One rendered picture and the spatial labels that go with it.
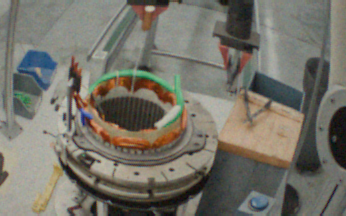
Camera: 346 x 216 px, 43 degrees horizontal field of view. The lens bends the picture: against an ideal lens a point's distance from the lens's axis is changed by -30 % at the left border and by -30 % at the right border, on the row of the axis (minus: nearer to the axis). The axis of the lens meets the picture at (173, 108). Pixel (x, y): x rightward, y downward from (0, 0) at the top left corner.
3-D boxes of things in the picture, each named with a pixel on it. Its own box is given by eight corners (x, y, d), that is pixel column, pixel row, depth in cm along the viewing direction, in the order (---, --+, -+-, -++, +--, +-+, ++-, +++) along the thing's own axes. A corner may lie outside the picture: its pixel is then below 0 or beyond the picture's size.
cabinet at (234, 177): (216, 181, 148) (240, 98, 133) (272, 195, 144) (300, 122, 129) (190, 223, 132) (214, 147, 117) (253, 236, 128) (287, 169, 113)
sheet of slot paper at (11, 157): (-16, 137, 141) (-16, 135, 141) (21, 154, 140) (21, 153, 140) (-41, 191, 116) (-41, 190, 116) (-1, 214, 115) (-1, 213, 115)
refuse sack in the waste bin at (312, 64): (292, 100, 292) (302, 48, 272) (336, 114, 290) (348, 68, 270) (292, 142, 261) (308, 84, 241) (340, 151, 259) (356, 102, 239)
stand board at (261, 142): (239, 97, 133) (241, 88, 132) (301, 122, 129) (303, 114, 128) (213, 148, 117) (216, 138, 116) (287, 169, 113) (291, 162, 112)
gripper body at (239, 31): (215, 26, 118) (218, 1, 114) (259, 40, 117) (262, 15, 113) (211, 39, 113) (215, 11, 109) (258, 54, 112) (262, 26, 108)
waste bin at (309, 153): (285, 131, 304) (302, 50, 272) (328, 140, 302) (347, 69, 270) (281, 172, 274) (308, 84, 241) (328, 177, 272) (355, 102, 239)
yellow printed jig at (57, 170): (54, 168, 140) (52, 160, 138) (63, 173, 139) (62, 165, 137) (31, 211, 122) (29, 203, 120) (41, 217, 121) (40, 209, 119)
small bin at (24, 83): (44, 97, 165) (45, 78, 161) (32, 122, 154) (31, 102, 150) (13, 89, 166) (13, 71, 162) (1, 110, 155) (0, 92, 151)
